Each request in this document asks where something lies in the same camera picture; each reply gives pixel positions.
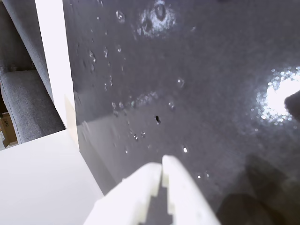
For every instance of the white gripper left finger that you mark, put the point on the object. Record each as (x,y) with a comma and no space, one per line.
(131,199)

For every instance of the dark grey table mat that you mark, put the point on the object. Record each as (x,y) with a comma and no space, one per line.
(187,82)

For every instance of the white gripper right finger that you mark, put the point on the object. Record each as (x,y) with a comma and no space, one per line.
(185,194)

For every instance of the brown cardboard box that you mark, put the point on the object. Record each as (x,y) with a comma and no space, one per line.
(6,131)

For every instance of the grey fabric sofa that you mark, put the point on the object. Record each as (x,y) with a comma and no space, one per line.
(22,98)

